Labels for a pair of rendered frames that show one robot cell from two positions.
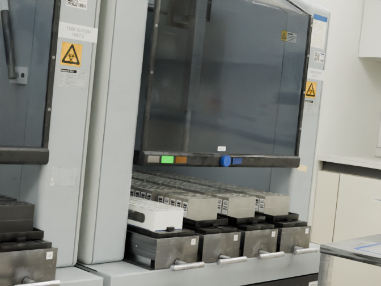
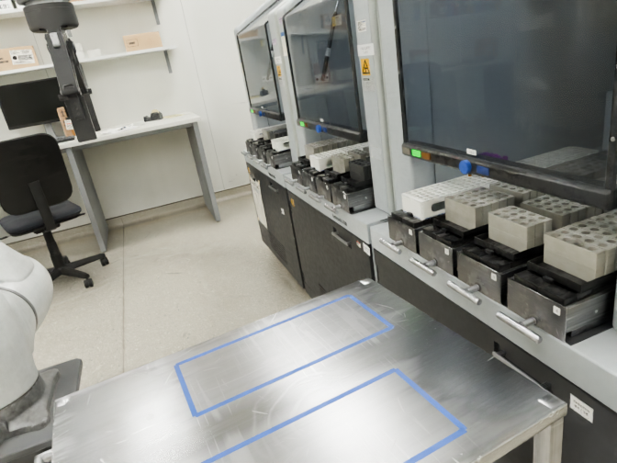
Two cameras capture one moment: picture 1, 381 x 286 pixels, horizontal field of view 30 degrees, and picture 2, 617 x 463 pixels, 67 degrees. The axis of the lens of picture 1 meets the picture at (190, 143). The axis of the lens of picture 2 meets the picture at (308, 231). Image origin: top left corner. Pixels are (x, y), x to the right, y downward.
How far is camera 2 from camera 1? 226 cm
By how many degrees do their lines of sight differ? 115
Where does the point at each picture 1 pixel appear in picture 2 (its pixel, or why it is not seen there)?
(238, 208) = (502, 231)
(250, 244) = (465, 269)
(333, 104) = not seen: outside the picture
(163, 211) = (406, 197)
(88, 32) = (369, 47)
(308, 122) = not seen: outside the picture
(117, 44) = (385, 51)
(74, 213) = (384, 179)
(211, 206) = (467, 214)
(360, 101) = not seen: outside the picture
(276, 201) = (566, 250)
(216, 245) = (429, 247)
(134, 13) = (389, 20)
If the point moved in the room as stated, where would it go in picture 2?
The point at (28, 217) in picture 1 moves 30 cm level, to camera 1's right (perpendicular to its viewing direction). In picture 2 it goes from (362, 174) to (329, 204)
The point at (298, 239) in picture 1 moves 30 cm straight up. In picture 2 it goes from (540, 312) to (544, 148)
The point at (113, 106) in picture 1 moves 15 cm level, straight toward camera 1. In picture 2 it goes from (390, 104) to (339, 109)
